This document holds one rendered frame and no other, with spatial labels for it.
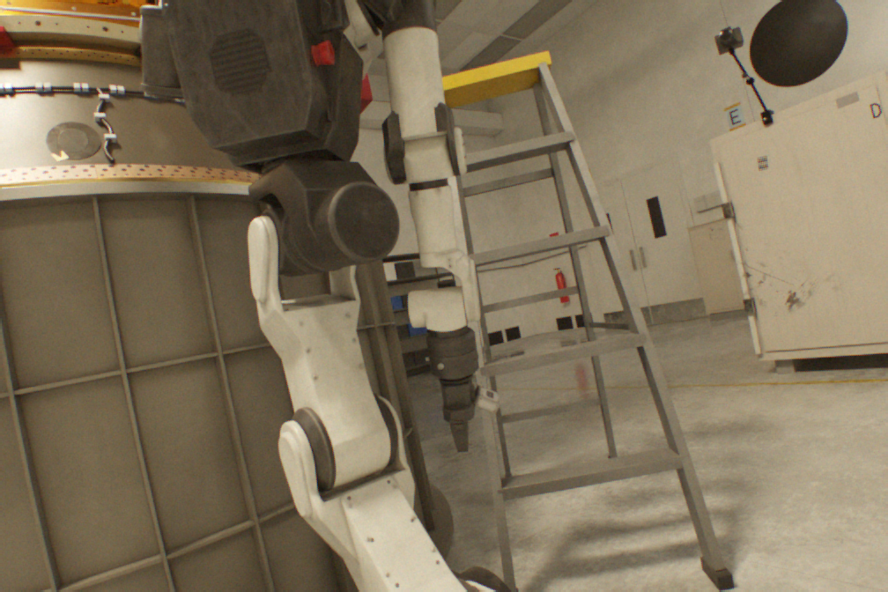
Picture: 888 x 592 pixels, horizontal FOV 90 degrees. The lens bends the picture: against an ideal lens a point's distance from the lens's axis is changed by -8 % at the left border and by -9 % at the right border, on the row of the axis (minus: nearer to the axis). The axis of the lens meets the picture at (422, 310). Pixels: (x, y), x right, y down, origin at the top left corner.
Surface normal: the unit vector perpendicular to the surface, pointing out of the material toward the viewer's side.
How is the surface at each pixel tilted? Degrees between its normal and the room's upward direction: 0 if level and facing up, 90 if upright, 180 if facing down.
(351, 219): 98
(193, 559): 90
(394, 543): 50
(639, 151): 90
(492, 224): 90
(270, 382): 90
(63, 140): 62
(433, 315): 107
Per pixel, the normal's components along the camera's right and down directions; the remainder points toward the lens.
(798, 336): -0.82, 0.15
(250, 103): -0.12, 0.36
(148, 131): 0.48, -0.60
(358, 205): 0.60, 0.00
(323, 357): 0.55, -0.26
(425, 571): 0.31, -0.74
